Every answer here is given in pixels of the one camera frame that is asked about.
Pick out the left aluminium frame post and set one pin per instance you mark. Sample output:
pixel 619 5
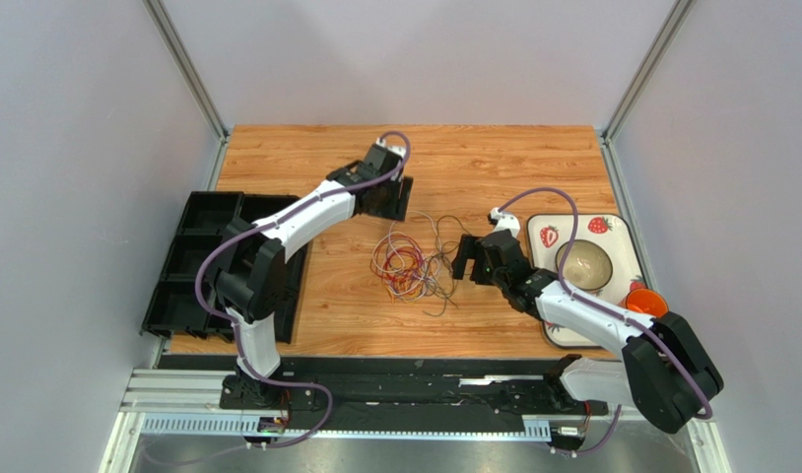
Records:
pixel 164 24

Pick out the beige ceramic bowl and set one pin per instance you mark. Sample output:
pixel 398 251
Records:
pixel 589 267

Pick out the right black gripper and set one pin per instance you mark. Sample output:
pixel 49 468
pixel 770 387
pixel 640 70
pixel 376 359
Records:
pixel 479 260

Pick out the strawberry pattern white tray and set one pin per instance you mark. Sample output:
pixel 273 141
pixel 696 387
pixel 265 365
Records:
pixel 547 233

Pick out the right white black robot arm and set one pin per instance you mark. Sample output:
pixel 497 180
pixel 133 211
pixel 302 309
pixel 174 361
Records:
pixel 661 367

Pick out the aluminium frame post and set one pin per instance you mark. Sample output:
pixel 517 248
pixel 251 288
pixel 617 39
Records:
pixel 674 21
pixel 164 24

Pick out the orange plastic cup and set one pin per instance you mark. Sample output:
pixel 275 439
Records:
pixel 643 300

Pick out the right aluminium frame post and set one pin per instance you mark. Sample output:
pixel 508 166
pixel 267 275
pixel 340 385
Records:
pixel 674 21

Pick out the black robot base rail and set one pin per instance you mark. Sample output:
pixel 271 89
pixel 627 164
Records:
pixel 373 394

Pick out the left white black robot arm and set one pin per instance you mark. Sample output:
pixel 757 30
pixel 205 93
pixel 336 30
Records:
pixel 243 280

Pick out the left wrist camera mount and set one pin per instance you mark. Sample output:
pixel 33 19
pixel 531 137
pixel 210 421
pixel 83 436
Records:
pixel 391 145

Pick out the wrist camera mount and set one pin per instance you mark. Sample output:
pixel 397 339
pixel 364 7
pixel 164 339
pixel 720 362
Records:
pixel 504 221
pixel 391 145

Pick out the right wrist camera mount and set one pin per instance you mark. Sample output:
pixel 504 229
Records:
pixel 504 221

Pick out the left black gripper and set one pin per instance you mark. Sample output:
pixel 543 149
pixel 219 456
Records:
pixel 398 207

